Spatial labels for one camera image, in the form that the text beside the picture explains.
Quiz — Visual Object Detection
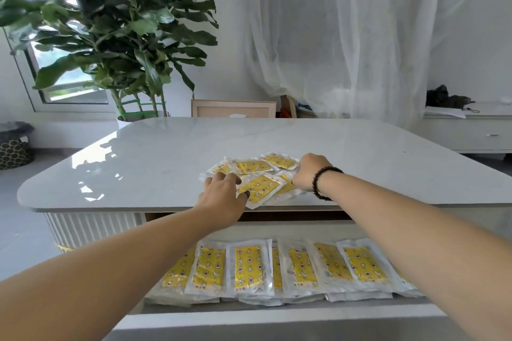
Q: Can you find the person's left hand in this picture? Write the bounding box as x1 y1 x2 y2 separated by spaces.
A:
194 172 251 232

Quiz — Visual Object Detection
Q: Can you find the person's right hand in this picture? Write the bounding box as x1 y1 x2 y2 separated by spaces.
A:
292 152 333 193

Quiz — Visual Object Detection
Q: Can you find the pile of yellow packets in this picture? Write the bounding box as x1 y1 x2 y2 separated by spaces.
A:
199 152 306 210

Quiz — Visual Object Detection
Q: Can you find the row of yellow packets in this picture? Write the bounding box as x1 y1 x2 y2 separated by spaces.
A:
143 237 427 307

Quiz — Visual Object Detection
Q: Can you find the white drawer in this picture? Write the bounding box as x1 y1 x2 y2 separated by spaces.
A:
103 218 461 341

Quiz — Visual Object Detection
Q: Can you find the person's left forearm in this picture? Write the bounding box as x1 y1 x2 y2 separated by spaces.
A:
0 207 237 341

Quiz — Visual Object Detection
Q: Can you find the person's right forearm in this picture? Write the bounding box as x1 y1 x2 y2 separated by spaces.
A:
319 172 512 341

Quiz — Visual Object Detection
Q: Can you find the brown cardboard box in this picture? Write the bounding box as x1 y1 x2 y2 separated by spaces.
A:
279 95 298 118

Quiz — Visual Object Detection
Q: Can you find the white plant pot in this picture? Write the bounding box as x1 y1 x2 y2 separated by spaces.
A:
116 111 171 129

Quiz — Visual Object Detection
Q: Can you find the white sheer dust cover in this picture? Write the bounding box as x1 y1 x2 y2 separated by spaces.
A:
244 0 481 129

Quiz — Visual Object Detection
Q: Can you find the black plastic bag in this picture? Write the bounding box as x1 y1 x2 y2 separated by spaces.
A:
426 85 475 110

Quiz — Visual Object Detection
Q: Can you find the white side cabinet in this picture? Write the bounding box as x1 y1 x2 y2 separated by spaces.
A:
415 101 512 153

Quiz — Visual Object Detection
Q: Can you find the small white framed window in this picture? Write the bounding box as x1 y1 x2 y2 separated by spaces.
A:
4 29 117 113

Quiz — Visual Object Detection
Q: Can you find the dark patterned basket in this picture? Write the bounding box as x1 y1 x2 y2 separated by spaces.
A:
0 139 35 171

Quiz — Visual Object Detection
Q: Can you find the large green leafy plant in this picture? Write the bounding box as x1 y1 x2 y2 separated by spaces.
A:
0 0 224 121

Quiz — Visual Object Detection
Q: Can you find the dark bead bracelet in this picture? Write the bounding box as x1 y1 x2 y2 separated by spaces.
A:
311 166 345 201

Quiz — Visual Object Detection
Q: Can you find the wooden picture frame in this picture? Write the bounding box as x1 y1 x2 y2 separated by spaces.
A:
191 99 277 118

